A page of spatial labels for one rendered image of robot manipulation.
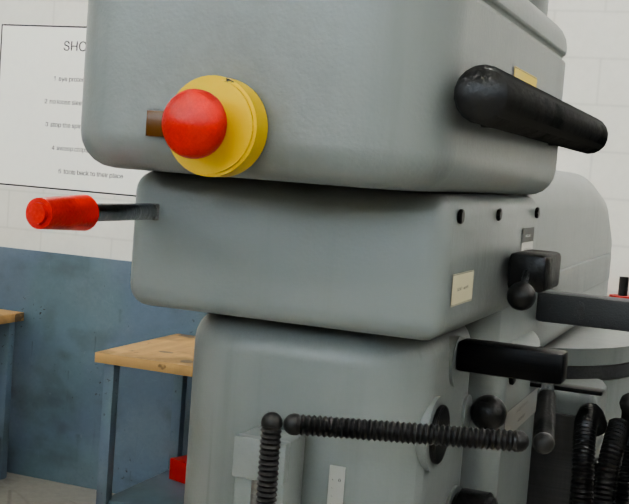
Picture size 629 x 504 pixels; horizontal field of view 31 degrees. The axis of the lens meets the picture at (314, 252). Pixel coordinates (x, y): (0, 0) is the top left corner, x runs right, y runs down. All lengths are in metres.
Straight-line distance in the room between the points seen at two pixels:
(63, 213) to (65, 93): 5.37
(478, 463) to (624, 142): 4.14
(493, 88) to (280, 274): 0.21
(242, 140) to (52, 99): 5.46
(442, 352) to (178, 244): 0.21
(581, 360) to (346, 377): 0.56
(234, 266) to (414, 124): 0.19
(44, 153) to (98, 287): 0.76
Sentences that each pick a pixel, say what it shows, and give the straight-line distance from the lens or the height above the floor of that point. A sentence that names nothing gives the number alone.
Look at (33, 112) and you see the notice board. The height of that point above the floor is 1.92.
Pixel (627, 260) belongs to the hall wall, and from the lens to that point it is 5.08.
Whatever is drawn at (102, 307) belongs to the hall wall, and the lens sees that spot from 5.96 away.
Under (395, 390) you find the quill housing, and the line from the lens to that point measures 0.82.
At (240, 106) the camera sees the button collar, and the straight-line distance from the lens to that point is 0.67.
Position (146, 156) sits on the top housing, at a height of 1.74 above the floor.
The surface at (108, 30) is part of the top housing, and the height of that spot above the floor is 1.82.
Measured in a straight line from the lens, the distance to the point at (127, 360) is 4.96.
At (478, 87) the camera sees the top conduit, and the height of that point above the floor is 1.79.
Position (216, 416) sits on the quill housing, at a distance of 0.86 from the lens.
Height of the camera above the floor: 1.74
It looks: 4 degrees down
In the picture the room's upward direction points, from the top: 4 degrees clockwise
